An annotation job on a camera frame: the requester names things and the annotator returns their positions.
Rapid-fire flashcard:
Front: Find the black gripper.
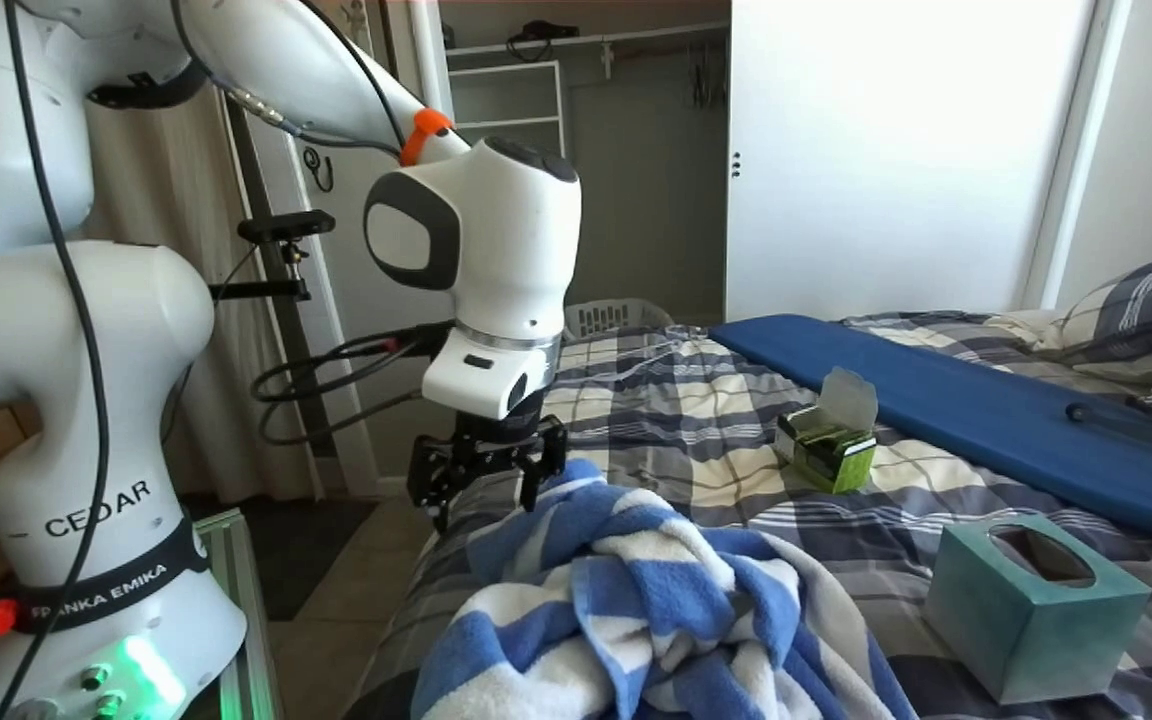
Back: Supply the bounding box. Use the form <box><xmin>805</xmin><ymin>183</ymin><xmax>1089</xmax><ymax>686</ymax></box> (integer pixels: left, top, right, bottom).
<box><xmin>409</xmin><ymin>417</ymin><xmax>569</xmax><ymax>530</ymax></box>

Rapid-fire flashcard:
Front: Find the blue white striped towel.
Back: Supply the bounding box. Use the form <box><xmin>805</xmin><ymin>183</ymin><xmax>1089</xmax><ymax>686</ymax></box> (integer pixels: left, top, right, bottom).
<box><xmin>412</xmin><ymin>459</ymin><xmax>915</xmax><ymax>720</ymax></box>

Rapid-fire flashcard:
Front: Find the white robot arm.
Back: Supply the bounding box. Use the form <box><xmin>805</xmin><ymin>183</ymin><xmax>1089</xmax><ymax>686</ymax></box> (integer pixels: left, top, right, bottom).
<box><xmin>0</xmin><ymin>0</ymin><xmax>580</xmax><ymax>720</ymax></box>

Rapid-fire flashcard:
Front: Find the white laundry basket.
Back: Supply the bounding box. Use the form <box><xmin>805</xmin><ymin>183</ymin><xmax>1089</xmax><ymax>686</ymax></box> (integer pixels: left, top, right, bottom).
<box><xmin>564</xmin><ymin>297</ymin><xmax>673</xmax><ymax>340</ymax></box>

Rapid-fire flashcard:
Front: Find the blue plaid duvet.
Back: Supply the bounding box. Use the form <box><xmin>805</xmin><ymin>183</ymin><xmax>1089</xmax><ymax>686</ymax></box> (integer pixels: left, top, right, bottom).
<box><xmin>347</xmin><ymin>313</ymin><xmax>1152</xmax><ymax>720</ymax></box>

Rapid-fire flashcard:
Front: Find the small green box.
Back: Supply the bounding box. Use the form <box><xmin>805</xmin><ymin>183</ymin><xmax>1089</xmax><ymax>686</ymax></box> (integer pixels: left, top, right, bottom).
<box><xmin>773</xmin><ymin>369</ymin><xmax>880</xmax><ymax>498</ymax></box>

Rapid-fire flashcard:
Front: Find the white closet door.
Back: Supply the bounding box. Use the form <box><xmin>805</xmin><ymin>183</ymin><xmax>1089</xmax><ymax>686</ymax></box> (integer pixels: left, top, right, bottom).
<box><xmin>725</xmin><ymin>0</ymin><xmax>1093</xmax><ymax>320</ymax></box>

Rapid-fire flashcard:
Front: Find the teal tissue box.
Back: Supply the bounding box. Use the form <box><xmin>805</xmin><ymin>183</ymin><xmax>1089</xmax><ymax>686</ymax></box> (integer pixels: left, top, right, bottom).
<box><xmin>924</xmin><ymin>516</ymin><xmax>1152</xmax><ymax>706</ymax></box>

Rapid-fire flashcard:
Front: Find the blue ironing board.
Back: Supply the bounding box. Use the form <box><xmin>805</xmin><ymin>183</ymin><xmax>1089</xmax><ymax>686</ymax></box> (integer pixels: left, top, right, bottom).
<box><xmin>718</xmin><ymin>315</ymin><xmax>1152</xmax><ymax>536</ymax></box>

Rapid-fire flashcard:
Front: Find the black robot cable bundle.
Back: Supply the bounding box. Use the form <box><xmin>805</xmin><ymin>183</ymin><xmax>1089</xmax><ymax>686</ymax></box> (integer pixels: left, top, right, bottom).
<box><xmin>249</xmin><ymin>315</ymin><xmax>461</xmax><ymax>453</ymax></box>

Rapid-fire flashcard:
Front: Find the black camera on stand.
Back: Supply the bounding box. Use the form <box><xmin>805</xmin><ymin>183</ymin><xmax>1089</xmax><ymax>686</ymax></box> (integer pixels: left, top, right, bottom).
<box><xmin>214</xmin><ymin>208</ymin><xmax>337</xmax><ymax>300</ymax></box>

